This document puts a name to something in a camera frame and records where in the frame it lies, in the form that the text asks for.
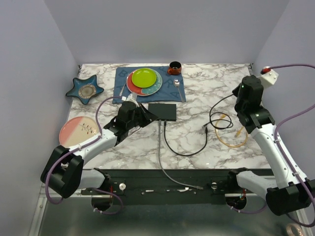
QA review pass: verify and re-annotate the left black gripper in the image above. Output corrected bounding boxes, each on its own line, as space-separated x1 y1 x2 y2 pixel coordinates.
127 103 159 130

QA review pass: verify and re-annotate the grey ethernet cable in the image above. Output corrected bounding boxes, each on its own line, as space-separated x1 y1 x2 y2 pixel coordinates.
157 119 204 190

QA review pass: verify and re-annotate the black network switch box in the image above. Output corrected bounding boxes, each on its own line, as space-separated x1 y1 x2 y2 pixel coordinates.
148 103 177 121

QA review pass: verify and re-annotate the black power cable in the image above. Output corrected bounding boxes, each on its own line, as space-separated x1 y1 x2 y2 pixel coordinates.
162 119 209 157

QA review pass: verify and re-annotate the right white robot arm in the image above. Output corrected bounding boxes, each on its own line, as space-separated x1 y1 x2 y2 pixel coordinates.
226 76 315 216

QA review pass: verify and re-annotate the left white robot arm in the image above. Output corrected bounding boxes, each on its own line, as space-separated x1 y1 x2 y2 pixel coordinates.
40 101 157 199

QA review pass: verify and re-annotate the silver fork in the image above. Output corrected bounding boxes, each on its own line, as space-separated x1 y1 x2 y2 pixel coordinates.
119 74 130 96

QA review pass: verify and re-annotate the red and teal plate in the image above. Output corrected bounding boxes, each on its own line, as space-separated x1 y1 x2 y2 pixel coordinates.
126 70 163 96

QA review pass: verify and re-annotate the lime green plate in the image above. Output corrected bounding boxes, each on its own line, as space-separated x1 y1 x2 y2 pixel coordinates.
131 68 157 88

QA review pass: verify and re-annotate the blue cloth placemat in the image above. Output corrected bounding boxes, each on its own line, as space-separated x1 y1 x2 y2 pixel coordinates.
114 66 186 103

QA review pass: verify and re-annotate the blue star shaped dish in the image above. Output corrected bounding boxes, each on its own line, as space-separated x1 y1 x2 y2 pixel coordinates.
65 75 104 105

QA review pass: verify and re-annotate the pink and cream plate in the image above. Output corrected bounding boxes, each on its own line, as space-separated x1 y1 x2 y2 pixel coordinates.
59 116 99 148

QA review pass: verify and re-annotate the silver spoon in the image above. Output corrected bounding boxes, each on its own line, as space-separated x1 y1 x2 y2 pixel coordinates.
173 79 186 103

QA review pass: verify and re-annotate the brown ceramic mug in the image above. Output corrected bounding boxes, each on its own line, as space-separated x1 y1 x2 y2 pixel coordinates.
167 61 182 75

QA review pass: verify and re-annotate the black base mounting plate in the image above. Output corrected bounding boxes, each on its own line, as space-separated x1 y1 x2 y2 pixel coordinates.
80 168 256 206

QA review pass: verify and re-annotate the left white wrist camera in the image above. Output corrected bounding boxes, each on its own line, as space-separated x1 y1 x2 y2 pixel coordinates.
122 92 137 104

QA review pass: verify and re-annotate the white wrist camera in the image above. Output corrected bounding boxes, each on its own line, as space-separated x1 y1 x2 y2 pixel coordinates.
258 68 279 89
122 92 137 104

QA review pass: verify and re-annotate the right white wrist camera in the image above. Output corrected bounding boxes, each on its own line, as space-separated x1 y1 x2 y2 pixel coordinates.
258 68 279 89

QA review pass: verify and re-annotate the aluminium rail frame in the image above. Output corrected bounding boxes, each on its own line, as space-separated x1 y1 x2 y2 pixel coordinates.
30 192 315 236

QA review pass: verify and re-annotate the pink ring object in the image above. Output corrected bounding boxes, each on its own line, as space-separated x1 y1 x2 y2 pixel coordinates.
285 223 304 236

